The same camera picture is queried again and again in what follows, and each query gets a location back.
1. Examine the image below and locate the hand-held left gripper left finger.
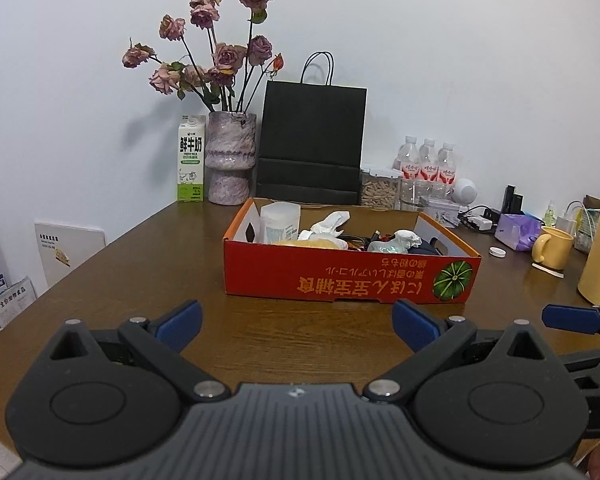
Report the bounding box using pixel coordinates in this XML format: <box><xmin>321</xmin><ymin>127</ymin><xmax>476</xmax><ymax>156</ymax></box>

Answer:
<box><xmin>37</xmin><ymin>299</ymin><xmax>231</xmax><ymax>403</ymax></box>

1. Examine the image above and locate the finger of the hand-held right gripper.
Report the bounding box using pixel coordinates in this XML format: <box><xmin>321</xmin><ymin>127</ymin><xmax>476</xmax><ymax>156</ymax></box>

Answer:
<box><xmin>541</xmin><ymin>300</ymin><xmax>600</xmax><ymax>345</ymax></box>
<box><xmin>560</xmin><ymin>347</ymin><xmax>600</xmax><ymax>380</ymax></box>

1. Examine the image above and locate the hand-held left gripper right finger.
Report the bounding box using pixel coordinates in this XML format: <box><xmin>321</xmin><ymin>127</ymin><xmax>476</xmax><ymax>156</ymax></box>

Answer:
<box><xmin>362</xmin><ymin>298</ymin><xmax>563</xmax><ymax>403</ymax></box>

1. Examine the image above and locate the navy blue pouch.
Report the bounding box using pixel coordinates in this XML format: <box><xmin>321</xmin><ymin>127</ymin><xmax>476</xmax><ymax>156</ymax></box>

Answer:
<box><xmin>410</xmin><ymin>235</ymin><xmax>441</xmax><ymax>257</ymax></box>

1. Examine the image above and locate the red orange cardboard box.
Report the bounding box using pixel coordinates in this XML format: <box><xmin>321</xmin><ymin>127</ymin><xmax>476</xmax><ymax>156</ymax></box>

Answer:
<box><xmin>223</xmin><ymin>197</ymin><xmax>482</xmax><ymax>306</ymax></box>

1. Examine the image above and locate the orange white plush toy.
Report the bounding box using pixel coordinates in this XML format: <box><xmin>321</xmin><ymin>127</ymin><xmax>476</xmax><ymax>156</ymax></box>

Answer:
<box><xmin>272</xmin><ymin>237</ymin><xmax>350</xmax><ymax>251</ymax></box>

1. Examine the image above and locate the white tissue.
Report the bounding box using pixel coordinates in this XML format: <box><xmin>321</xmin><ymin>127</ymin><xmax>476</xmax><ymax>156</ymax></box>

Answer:
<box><xmin>297</xmin><ymin>211</ymin><xmax>352</xmax><ymax>242</ymax></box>

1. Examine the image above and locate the wooden desktop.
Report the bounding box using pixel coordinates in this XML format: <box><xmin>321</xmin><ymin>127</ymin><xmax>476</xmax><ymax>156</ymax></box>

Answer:
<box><xmin>0</xmin><ymin>199</ymin><xmax>600</xmax><ymax>480</ymax></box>

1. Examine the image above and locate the yellow mug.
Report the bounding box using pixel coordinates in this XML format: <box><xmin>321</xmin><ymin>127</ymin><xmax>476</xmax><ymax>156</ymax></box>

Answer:
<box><xmin>531</xmin><ymin>226</ymin><xmax>575</xmax><ymax>271</ymax></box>

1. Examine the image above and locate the iridescent plastic bag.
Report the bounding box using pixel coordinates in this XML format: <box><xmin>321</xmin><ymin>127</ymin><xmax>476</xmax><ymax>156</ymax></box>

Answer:
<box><xmin>367</xmin><ymin>230</ymin><xmax>422</xmax><ymax>256</ymax></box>

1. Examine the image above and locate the teal printed bag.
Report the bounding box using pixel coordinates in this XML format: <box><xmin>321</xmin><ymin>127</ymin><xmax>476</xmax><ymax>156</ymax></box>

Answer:
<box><xmin>572</xmin><ymin>195</ymin><xmax>600</xmax><ymax>253</ymax></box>

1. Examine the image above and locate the white charger block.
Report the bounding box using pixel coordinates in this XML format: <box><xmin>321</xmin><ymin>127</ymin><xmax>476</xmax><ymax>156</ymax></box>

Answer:
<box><xmin>557</xmin><ymin>202</ymin><xmax>583</xmax><ymax>235</ymax></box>

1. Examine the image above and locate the purple tissue pack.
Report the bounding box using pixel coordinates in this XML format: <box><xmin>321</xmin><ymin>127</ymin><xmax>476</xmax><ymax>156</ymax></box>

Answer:
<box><xmin>495</xmin><ymin>213</ymin><xmax>545</xmax><ymax>252</ymax></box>

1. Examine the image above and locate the white floral tin box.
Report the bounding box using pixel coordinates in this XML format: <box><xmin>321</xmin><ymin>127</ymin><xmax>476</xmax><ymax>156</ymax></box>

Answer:
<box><xmin>422</xmin><ymin>201</ymin><xmax>462</xmax><ymax>226</ymax></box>

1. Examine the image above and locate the white printed board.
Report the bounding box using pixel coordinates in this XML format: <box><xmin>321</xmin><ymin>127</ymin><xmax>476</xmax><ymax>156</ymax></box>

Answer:
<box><xmin>34</xmin><ymin>219</ymin><xmax>106</xmax><ymax>297</ymax></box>

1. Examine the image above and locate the black upright device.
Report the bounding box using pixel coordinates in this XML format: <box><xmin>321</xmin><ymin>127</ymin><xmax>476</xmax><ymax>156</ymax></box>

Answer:
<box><xmin>501</xmin><ymin>185</ymin><xmax>524</xmax><ymax>216</ymax></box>

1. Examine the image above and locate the clear container of seeds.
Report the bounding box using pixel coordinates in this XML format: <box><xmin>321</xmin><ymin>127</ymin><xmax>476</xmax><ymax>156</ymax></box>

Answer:
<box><xmin>360</xmin><ymin>165</ymin><xmax>402</xmax><ymax>209</ymax></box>

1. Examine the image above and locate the clear cotton swab container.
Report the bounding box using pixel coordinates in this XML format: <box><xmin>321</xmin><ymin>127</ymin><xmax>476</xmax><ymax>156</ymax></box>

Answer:
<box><xmin>260</xmin><ymin>202</ymin><xmax>301</xmax><ymax>244</ymax></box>

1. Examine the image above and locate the white round speaker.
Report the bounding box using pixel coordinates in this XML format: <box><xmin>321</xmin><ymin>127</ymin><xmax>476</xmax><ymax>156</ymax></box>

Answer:
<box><xmin>451</xmin><ymin>177</ymin><xmax>478</xmax><ymax>206</ymax></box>

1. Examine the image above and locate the red label water bottle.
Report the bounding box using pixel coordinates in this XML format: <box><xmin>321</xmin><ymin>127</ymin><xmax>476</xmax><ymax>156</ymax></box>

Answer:
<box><xmin>417</xmin><ymin>138</ymin><xmax>439</xmax><ymax>183</ymax></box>
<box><xmin>392</xmin><ymin>136</ymin><xmax>421</xmax><ymax>181</ymax></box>
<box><xmin>436</xmin><ymin>142</ymin><xmax>457</xmax><ymax>186</ymax></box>

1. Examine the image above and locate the white green milk carton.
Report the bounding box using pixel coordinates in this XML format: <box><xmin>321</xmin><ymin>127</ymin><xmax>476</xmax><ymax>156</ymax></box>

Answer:
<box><xmin>176</xmin><ymin>114</ymin><xmax>207</xmax><ymax>203</ymax></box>

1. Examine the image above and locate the white printed packet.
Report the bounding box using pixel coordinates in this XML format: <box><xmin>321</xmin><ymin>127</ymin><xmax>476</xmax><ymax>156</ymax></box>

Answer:
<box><xmin>0</xmin><ymin>276</ymin><xmax>36</xmax><ymax>328</ymax></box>

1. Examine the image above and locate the purple marbled vase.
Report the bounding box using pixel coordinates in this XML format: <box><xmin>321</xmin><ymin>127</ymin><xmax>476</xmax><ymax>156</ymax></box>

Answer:
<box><xmin>204</xmin><ymin>111</ymin><xmax>257</xmax><ymax>206</ymax></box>

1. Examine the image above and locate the black paper bag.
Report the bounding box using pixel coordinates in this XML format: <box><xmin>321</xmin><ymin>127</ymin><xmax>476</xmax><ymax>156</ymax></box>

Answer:
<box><xmin>256</xmin><ymin>51</ymin><xmax>368</xmax><ymax>207</ymax></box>

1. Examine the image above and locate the dried pink rose bouquet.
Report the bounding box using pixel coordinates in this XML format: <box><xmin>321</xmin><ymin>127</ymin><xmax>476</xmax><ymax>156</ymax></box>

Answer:
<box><xmin>122</xmin><ymin>0</ymin><xmax>285</xmax><ymax>113</ymax></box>

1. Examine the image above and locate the coiled black cable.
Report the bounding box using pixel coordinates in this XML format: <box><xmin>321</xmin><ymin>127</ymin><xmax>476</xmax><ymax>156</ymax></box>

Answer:
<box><xmin>340</xmin><ymin>230</ymin><xmax>396</xmax><ymax>252</ymax></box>

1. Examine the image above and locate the black power cable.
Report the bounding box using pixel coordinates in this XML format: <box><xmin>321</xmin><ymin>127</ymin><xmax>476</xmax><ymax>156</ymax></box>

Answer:
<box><xmin>457</xmin><ymin>205</ymin><xmax>503</xmax><ymax>233</ymax></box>

